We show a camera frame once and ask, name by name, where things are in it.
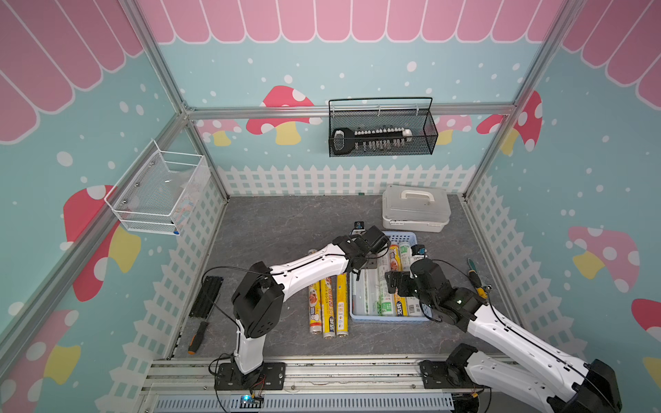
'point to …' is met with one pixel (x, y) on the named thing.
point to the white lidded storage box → (415, 208)
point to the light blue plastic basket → (394, 237)
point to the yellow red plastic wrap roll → (396, 263)
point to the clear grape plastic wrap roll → (385, 299)
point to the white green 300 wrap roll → (373, 292)
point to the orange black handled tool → (197, 338)
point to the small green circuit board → (250, 402)
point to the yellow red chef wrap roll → (342, 304)
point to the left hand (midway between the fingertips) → (365, 261)
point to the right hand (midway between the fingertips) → (397, 274)
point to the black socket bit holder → (344, 139)
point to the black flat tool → (206, 297)
